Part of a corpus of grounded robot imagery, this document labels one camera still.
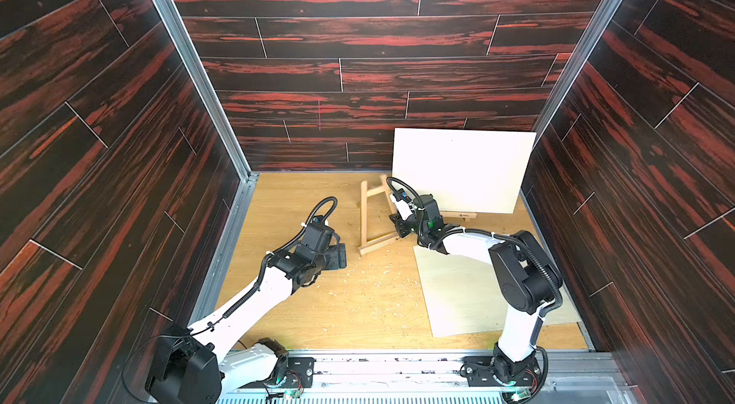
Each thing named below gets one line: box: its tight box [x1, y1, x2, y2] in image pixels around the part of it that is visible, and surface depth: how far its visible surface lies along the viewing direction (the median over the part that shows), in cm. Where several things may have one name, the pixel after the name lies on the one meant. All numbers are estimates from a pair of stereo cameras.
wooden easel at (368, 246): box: [357, 174, 400, 257], surface depth 93 cm
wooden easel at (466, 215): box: [440, 211, 478, 223], surface depth 103 cm
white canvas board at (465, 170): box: [391, 128, 537, 215], surface depth 95 cm
